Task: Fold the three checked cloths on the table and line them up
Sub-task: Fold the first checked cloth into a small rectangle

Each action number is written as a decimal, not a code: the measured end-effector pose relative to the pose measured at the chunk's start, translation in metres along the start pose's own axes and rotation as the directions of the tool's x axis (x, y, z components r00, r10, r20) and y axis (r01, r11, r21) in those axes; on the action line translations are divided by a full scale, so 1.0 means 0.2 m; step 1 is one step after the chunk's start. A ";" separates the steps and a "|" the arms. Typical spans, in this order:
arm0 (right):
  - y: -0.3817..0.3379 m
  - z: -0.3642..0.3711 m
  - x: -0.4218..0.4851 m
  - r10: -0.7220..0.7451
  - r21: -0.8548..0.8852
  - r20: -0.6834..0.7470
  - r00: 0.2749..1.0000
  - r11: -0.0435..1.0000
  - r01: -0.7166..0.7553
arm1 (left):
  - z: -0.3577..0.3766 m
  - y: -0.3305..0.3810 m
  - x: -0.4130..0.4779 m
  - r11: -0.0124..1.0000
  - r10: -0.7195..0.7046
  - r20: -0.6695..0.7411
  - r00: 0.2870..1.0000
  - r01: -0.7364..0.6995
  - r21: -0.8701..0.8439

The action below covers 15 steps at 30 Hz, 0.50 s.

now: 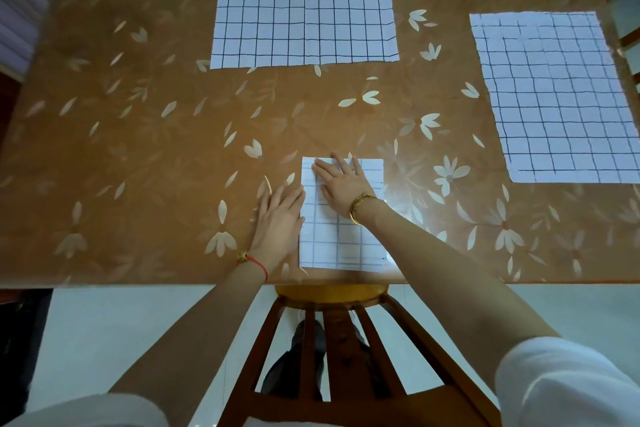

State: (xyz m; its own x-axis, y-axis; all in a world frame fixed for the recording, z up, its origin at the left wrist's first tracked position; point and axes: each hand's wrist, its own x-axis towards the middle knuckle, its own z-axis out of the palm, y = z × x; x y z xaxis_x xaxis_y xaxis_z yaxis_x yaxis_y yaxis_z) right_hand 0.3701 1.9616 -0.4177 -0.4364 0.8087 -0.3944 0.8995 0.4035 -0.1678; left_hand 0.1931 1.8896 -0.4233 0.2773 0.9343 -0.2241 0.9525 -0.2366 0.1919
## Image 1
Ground person's right hand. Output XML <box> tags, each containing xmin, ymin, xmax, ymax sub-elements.
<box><xmin>312</xmin><ymin>154</ymin><xmax>386</xmax><ymax>217</ymax></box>

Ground person's left hand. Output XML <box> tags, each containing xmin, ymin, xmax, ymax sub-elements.
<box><xmin>249</xmin><ymin>184</ymin><xmax>307</xmax><ymax>273</ymax></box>

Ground small white grid cloth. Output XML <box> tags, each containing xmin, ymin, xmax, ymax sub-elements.
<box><xmin>298</xmin><ymin>157</ymin><xmax>397</xmax><ymax>273</ymax></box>

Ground person's left forearm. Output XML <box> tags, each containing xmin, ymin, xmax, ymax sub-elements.
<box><xmin>106</xmin><ymin>259</ymin><xmax>268</xmax><ymax>400</ymax></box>

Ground person's right forearm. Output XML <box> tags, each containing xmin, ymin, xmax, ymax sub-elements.
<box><xmin>356</xmin><ymin>199</ymin><xmax>562</xmax><ymax>377</ymax></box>

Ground brown wooden chair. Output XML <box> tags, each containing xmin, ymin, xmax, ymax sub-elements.
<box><xmin>216</xmin><ymin>284</ymin><xmax>502</xmax><ymax>427</ymax></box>

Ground person's dark trouser legs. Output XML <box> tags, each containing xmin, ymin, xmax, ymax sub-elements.
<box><xmin>259</xmin><ymin>318</ymin><xmax>392</xmax><ymax>400</ymax></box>

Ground large white grid cloth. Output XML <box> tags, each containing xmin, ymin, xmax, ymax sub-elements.
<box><xmin>468</xmin><ymin>11</ymin><xmax>640</xmax><ymax>185</ymax></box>
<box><xmin>209</xmin><ymin>0</ymin><xmax>401</xmax><ymax>70</ymax></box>

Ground floral plastic table cover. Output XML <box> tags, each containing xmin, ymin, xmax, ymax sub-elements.
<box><xmin>0</xmin><ymin>0</ymin><xmax>640</xmax><ymax>287</ymax></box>

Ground person's white left sleeve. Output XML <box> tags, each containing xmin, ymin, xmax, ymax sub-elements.
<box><xmin>0</xmin><ymin>393</ymin><xmax>172</xmax><ymax>427</ymax></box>

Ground person's white sleeve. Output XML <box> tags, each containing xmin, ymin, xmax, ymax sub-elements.
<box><xmin>0</xmin><ymin>393</ymin><xmax>172</xmax><ymax>427</ymax></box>
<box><xmin>494</xmin><ymin>336</ymin><xmax>640</xmax><ymax>427</ymax></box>

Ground person's white right sleeve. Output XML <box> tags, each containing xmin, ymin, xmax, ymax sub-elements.
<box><xmin>494</xmin><ymin>336</ymin><xmax>640</xmax><ymax>427</ymax></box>

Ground pale pleated curtain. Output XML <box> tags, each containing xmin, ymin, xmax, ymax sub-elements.
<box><xmin>0</xmin><ymin>0</ymin><xmax>54</xmax><ymax>83</ymax></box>

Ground gold bracelet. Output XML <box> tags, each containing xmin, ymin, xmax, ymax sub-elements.
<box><xmin>348</xmin><ymin>193</ymin><xmax>379</xmax><ymax>226</ymax></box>

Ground red string bracelet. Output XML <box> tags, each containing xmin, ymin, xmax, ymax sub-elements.
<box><xmin>236</xmin><ymin>251</ymin><xmax>270</xmax><ymax>284</ymax></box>

